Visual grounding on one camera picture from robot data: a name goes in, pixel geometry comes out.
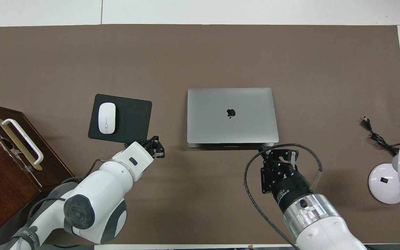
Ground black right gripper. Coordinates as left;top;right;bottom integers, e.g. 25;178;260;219
258;146;313;213

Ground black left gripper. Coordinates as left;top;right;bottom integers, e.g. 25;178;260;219
138;135;166;159

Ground silver apple laptop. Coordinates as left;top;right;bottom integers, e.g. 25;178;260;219
187;87;280;149

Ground black mouse pad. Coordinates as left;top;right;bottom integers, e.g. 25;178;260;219
88;93;152;145

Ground white computer mouse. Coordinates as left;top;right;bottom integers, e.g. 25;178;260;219
98;102;116;134

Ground brown paper table mat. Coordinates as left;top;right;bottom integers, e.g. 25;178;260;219
0;24;400;245

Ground white desk lamp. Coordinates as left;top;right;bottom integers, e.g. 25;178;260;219
368;143;400;205

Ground grey right arm cable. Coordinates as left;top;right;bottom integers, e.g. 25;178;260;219
243;143;324;250

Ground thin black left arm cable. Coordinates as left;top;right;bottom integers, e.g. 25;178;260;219
26;158;114;226

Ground black lamp power cord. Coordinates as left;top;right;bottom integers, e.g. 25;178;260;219
362;117;400;157

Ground white box handle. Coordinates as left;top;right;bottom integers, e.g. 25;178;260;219
1;118;44;165

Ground brass handle backing plate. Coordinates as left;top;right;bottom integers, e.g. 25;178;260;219
0;118;43;171

